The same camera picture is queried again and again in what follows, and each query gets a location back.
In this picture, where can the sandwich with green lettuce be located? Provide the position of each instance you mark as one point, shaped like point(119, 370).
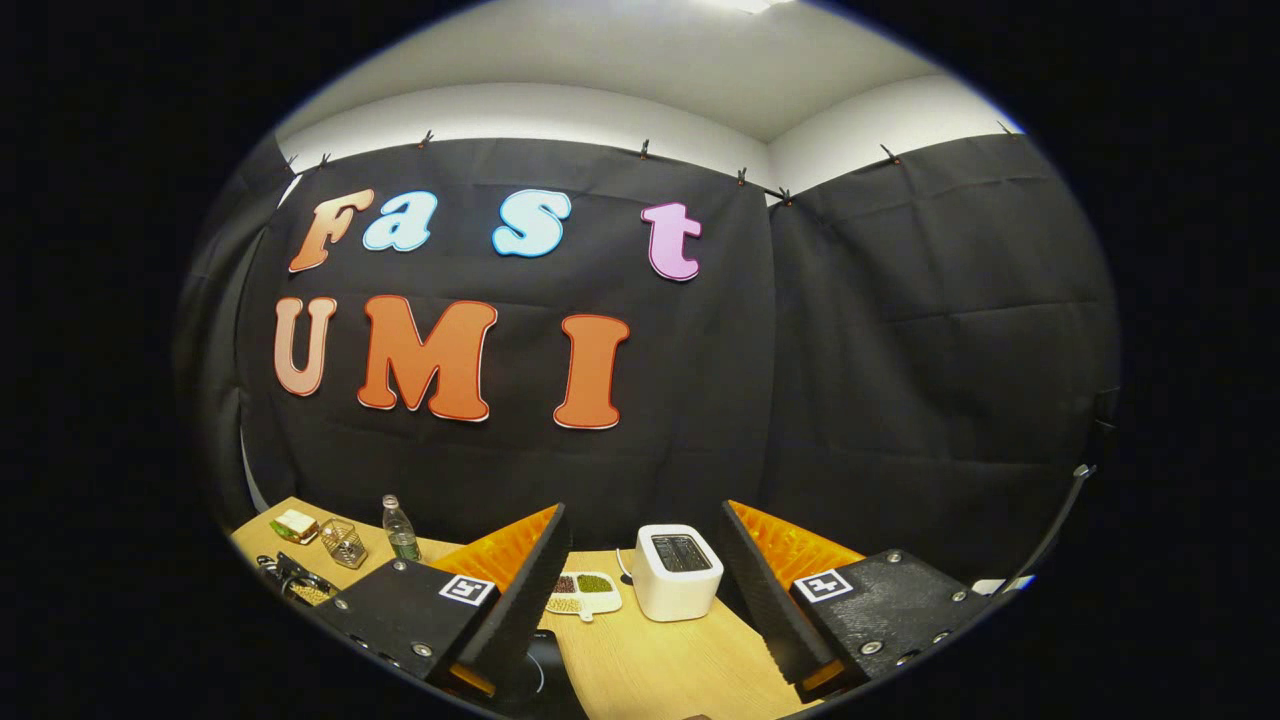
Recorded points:
point(293, 525)

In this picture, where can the clear plastic bottle green label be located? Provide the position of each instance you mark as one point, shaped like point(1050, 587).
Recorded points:
point(401, 535)

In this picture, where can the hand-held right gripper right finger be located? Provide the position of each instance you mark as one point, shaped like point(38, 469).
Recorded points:
point(770, 620)

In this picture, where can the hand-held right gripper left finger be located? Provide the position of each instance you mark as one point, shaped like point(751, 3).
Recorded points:
point(520, 610)

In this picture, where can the white divided dish with beans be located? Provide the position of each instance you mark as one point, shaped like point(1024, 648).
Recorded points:
point(583, 593)

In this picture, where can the black induction cooktop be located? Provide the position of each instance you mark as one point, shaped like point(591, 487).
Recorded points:
point(545, 680)

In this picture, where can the row of black clips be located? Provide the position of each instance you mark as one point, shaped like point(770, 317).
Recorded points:
point(645, 148)

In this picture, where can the pile of yellow soybeans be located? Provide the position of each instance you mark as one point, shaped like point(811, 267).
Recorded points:
point(312, 592)

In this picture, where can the thin black curved rod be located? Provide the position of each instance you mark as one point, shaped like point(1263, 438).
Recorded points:
point(1060, 520)

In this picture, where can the white toaster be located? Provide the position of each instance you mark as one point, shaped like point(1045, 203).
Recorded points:
point(677, 585)

